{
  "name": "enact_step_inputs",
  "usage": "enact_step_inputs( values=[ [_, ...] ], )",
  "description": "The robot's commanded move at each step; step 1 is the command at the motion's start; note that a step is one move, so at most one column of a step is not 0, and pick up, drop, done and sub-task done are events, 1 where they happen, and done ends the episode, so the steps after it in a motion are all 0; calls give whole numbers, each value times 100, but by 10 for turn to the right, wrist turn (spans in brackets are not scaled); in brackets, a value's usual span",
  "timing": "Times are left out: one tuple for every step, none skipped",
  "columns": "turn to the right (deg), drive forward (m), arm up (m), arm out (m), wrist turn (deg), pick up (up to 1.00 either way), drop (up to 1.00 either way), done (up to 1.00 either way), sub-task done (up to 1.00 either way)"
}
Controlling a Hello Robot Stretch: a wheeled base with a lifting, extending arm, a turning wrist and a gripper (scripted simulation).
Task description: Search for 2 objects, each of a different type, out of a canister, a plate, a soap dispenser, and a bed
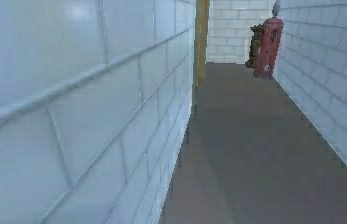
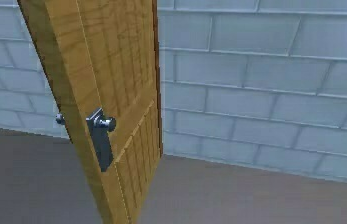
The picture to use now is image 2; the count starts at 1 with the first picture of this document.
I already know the light wooden room door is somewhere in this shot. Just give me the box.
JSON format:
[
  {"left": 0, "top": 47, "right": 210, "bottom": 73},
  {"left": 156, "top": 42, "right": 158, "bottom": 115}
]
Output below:
[{"left": 16, "top": 0, "right": 164, "bottom": 224}]

